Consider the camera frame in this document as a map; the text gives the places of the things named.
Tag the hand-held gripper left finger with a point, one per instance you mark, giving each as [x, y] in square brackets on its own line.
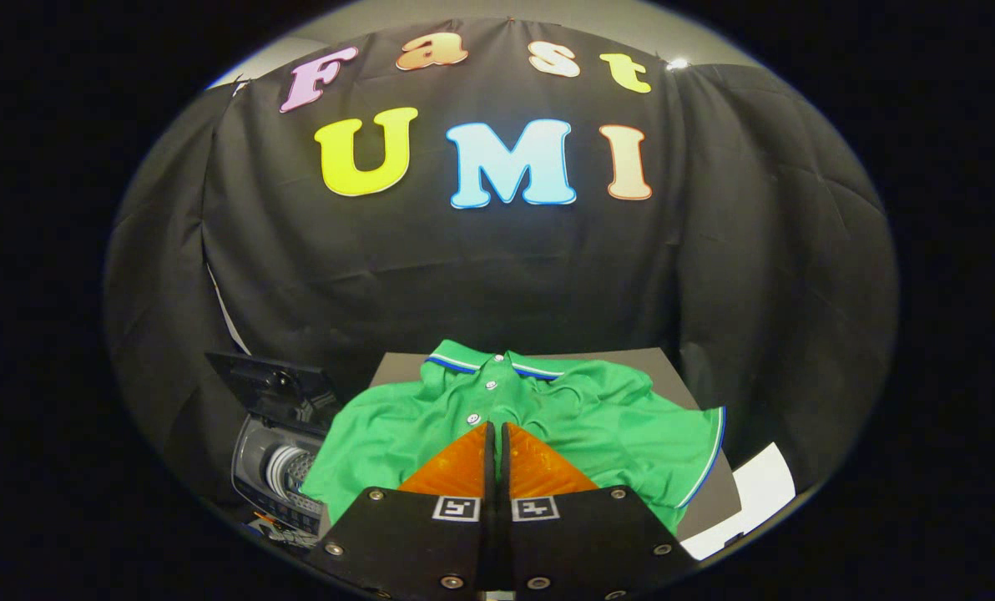
[431, 534]

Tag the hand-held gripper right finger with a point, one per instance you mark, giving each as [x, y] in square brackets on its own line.
[573, 538]

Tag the green polo shirt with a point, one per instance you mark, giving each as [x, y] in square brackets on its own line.
[381, 434]

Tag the grey washing machine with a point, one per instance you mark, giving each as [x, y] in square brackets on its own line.
[255, 459]

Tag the dark washing machine lid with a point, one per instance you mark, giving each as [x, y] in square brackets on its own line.
[255, 380]

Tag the beige cabinet with black sides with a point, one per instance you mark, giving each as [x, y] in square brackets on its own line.
[719, 509]

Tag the white low cabinet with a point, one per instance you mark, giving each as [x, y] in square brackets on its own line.
[756, 492]

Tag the black backdrop cloth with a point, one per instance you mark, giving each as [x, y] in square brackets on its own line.
[464, 275]

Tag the ceiling light panel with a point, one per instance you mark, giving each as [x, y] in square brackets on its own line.
[677, 63]

